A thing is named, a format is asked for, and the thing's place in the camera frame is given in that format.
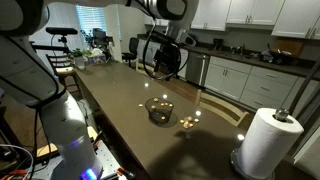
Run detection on dark wooden chair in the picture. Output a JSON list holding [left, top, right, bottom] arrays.
[[45, 53, 82, 92]]

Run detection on dark equipment on stand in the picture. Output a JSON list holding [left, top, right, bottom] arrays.
[[92, 27, 115, 62]]

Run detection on white lower kitchen cabinets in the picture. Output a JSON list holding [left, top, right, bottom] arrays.
[[137, 39, 320, 113]]

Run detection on wooden cutting board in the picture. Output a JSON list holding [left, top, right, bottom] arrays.
[[274, 39, 305, 57]]

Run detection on perforated robot mounting plate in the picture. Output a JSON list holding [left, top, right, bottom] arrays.
[[31, 139, 123, 180]]

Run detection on metal paper towel holder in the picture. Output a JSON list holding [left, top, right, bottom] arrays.
[[230, 108, 292, 180]]

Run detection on pile of dishes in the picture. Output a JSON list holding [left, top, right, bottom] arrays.
[[259, 48, 295, 66]]

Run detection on light wooden chair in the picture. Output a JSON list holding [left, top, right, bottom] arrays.
[[194, 89, 250, 128]]

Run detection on black and orange tool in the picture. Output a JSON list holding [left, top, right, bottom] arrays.
[[111, 166, 136, 180]]

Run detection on black office chair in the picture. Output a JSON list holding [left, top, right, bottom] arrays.
[[121, 37, 140, 68]]

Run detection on window with white blinds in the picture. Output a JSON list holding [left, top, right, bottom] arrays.
[[75, 4, 108, 38]]

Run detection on stainless steel dishwasher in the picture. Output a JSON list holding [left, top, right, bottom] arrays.
[[185, 51, 210, 87]]

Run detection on thin white cable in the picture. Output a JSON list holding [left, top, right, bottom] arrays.
[[0, 143, 35, 180]]

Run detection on tall leafy house plant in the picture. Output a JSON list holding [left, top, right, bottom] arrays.
[[80, 29, 95, 51]]

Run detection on black camera on tripod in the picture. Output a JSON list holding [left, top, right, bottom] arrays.
[[45, 27, 79, 54]]

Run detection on red cable bundle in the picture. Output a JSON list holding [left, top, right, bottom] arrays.
[[0, 168, 34, 180]]

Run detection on white paper towel roll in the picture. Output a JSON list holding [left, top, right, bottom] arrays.
[[237, 107, 305, 179]]

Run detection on small potted green plant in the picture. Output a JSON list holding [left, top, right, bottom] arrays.
[[68, 48, 93, 71]]

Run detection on black coffee maker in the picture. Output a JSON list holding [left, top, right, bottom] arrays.
[[212, 38, 225, 52]]

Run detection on black kitchen stove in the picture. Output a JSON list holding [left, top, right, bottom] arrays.
[[159, 41, 188, 79]]

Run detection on black tripod pole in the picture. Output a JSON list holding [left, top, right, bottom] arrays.
[[288, 59, 320, 115]]

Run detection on dark kitchen countertop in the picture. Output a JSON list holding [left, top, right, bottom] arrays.
[[137, 33, 320, 81]]

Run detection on white kitchen cabinets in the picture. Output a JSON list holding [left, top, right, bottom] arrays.
[[143, 0, 320, 40], [137, 39, 320, 113]]

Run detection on kitchen sink faucet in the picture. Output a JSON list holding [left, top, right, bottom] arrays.
[[230, 44, 248, 56]]

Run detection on patterned tissue box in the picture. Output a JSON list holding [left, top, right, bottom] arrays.
[[87, 49, 107, 66]]

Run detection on white upper kitchen cabinets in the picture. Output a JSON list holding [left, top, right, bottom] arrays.
[[143, 0, 320, 40]]

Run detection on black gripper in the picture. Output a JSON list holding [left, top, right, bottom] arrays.
[[153, 43, 183, 77]]

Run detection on black mesh basket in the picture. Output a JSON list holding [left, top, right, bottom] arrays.
[[145, 97, 175, 126]]

